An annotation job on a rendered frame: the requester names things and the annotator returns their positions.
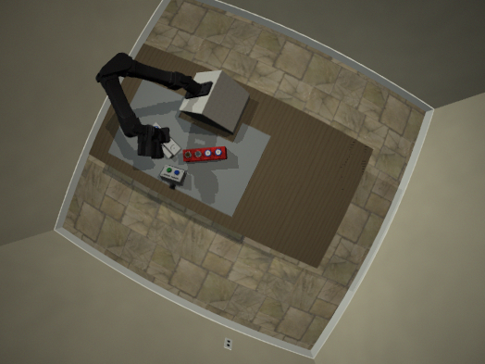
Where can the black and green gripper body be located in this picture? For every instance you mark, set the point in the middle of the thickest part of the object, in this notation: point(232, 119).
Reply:
point(166, 132)

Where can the red tube rack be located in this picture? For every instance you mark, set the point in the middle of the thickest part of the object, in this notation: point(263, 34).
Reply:
point(203, 157)

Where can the grey control panel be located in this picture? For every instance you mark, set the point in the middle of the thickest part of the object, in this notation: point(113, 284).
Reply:
point(173, 175)

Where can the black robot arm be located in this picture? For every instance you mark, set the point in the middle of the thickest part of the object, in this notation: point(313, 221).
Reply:
point(116, 67)

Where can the grey flat mat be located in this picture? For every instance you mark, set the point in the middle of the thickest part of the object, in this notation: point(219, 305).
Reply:
point(219, 184)

